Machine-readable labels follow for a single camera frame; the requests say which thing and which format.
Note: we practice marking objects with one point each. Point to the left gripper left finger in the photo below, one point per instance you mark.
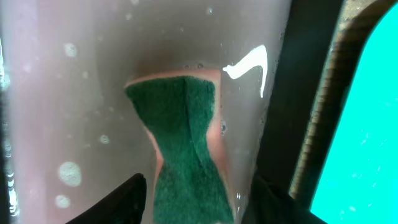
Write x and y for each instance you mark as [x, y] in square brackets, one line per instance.
[124, 205]

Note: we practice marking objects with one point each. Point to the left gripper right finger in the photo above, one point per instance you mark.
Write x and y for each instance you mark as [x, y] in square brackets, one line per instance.
[268, 204]

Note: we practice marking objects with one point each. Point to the green scrub sponge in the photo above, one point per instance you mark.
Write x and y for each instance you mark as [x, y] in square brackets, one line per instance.
[180, 112]

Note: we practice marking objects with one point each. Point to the teal plastic tray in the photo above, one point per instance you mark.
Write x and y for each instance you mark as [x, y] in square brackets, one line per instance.
[358, 182]

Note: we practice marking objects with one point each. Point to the black water tray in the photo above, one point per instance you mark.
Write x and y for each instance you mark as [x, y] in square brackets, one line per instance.
[69, 133]

